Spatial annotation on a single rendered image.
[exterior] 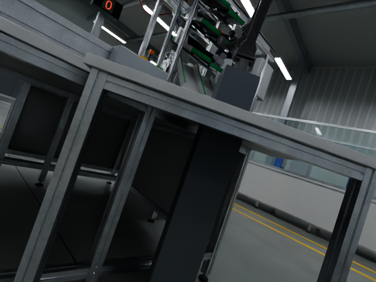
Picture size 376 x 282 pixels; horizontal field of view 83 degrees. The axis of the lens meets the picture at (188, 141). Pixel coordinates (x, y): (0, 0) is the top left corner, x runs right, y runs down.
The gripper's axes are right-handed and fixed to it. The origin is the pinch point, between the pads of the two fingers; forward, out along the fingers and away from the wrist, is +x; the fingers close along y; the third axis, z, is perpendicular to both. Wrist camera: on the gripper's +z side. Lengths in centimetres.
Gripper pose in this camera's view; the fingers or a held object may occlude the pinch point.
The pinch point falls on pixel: (222, 52)
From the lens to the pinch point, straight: 133.0
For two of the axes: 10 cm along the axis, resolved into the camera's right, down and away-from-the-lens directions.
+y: -7.4, -2.5, -6.3
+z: 1.2, -9.6, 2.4
